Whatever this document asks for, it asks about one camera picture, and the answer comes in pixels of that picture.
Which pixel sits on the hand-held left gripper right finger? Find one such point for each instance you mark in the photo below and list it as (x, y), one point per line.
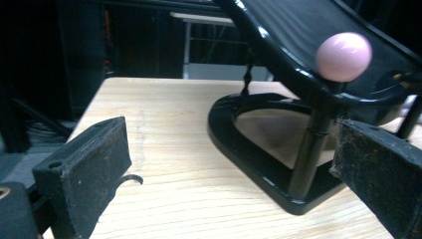
(384, 172)

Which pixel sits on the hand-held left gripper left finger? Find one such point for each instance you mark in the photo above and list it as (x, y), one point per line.
(83, 166)

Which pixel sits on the pink ball knob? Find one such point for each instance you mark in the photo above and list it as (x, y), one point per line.
(343, 56)

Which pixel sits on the black wavy tray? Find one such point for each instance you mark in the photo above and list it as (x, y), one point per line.
(282, 33)

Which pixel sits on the white metal stand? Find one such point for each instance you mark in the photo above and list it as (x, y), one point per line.
(199, 18)

